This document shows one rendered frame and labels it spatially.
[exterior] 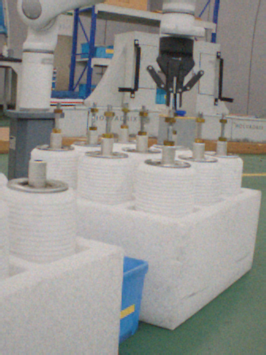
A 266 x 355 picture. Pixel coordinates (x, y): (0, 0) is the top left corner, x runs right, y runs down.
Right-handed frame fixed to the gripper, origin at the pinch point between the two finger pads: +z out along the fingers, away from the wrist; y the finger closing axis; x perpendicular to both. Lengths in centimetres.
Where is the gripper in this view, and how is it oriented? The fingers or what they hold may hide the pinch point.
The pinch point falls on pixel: (173, 101)
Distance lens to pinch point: 109.7
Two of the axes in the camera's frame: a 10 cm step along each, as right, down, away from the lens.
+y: -9.9, -0.4, -1.2
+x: 1.2, 1.8, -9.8
